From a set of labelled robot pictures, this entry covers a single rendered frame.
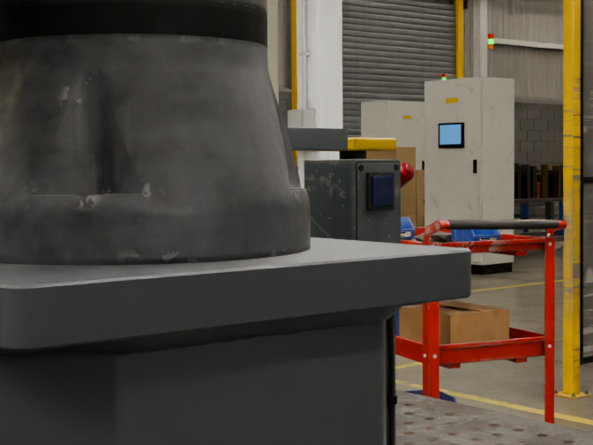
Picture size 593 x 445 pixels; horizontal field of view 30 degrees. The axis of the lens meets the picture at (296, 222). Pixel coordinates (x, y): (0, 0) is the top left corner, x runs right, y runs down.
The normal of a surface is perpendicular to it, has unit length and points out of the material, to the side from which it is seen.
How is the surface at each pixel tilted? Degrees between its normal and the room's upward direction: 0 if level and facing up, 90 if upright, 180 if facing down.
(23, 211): 81
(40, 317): 90
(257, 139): 73
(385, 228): 90
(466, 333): 90
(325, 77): 90
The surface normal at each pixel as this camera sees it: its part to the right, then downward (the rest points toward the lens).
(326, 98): 0.63, 0.04
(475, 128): -0.77, 0.04
